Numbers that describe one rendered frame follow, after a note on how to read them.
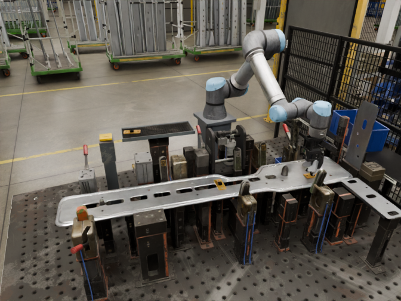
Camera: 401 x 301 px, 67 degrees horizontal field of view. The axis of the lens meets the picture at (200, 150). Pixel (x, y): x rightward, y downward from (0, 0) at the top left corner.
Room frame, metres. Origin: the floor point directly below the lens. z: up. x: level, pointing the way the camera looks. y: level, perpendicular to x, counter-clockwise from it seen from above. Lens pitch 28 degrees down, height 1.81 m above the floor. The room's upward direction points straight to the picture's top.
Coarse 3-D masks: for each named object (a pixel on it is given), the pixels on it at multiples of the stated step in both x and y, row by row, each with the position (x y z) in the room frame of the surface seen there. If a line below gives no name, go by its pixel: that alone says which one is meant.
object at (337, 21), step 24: (288, 0) 4.29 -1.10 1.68; (312, 0) 3.90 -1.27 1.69; (336, 0) 3.58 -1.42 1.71; (360, 0) 3.27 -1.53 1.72; (288, 24) 4.24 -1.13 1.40; (312, 24) 3.84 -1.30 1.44; (336, 24) 3.52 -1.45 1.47; (360, 24) 3.26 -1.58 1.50; (312, 48) 3.79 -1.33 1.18; (336, 48) 3.46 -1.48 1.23; (312, 72) 3.73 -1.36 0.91; (312, 96) 3.67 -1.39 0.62; (264, 120) 4.37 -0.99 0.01
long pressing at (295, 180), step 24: (264, 168) 1.32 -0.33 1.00; (336, 168) 1.33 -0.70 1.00; (96, 192) 1.10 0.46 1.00; (120, 192) 1.11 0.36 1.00; (144, 192) 1.11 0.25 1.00; (192, 192) 1.11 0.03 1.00; (216, 192) 1.11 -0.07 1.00; (72, 216) 0.95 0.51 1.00; (96, 216) 0.95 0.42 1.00; (120, 216) 0.96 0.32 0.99
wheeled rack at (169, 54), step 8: (104, 0) 7.46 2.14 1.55; (104, 24) 8.32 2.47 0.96; (104, 32) 8.31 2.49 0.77; (104, 40) 8.31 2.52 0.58; (168, 40) 8.93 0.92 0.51; (168, 48) 8.97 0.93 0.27; (176, 48) 8.74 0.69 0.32; (112, 56) 7.47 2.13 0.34; (120, 56) 7.63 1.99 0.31; (128, 56) 7.71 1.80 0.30; (136, 56) 7.78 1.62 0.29; (144, 56) 7.82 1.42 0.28; (152, 56) 7.85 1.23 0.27; (160, 56) 7.89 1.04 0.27; (168, 56) 7.97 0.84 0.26; (176, 56) 8.05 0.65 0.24; (184, 56) 8.14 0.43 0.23
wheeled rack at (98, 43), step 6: (60, 0) 9.39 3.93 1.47; (66, 0) 9.72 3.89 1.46; (78, 0) 9.84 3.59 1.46; (90, 0) 9.97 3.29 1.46; (60, 6) 9.37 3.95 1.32; (66, 18) 10.25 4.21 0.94; (72, 18) 10.32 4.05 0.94; (96, 30) 10.58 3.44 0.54; (72, 42) 9.70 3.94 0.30; (78, 42) 9.77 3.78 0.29; (84, 42) 9.64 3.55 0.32; (90, 42) 9.69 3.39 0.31; (96, 42) 9.76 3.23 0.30; (102, 42) 9.83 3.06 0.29; (108, 42) 9.89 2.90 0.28; (72, 48) 9.45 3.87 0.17
